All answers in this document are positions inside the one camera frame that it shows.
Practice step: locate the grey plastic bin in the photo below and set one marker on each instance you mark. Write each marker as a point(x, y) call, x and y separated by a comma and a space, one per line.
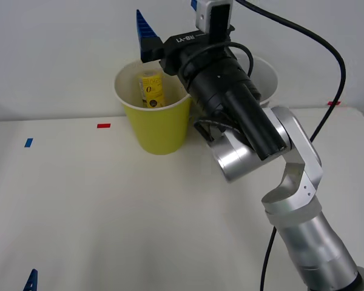
point(265, 82)

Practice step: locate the yellow label plastic bottle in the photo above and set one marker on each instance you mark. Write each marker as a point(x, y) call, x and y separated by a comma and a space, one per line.
point(153, 89)

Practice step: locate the yellow-green plastic bin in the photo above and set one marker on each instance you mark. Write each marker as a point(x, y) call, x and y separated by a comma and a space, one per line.
point(157, 130)

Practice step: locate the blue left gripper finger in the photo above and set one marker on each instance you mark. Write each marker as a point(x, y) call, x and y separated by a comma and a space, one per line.
point(31, 283)

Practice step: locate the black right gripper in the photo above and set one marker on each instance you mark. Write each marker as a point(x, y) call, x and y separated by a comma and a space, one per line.
point(182, 48)

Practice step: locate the silver and black right arm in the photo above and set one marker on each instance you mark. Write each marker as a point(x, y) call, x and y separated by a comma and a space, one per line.
point(303, 242)

